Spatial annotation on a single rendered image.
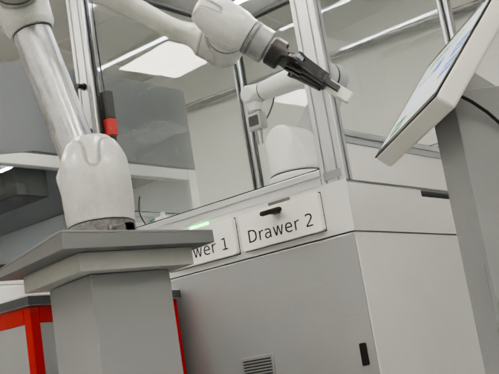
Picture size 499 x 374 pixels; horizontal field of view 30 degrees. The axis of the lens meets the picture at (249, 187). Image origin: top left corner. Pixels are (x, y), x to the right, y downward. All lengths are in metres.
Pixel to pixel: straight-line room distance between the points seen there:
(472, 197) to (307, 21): 0.83
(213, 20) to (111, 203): 0.54
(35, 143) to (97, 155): 1.49
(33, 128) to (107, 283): 1.68
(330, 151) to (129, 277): 0.81
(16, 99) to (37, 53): 1.16
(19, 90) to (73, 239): 1.79
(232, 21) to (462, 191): 0.69
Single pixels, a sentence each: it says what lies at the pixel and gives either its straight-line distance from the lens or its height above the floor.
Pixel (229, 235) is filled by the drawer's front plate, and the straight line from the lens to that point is 2.78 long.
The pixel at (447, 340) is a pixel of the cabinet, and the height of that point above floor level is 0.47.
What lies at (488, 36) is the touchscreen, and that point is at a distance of 2.06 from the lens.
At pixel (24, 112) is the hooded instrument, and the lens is 3.61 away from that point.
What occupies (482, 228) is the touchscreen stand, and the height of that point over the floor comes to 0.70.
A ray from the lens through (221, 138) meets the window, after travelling 2.87.
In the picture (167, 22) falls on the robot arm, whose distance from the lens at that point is 2.46.
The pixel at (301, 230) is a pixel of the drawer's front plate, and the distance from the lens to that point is 2.62.
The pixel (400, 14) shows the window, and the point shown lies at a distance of 3.21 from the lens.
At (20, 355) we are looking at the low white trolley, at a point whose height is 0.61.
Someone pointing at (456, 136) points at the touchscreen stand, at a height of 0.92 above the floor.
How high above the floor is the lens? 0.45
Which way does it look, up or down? 11 degrees up
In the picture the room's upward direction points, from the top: 9 degrees counter-clockwise
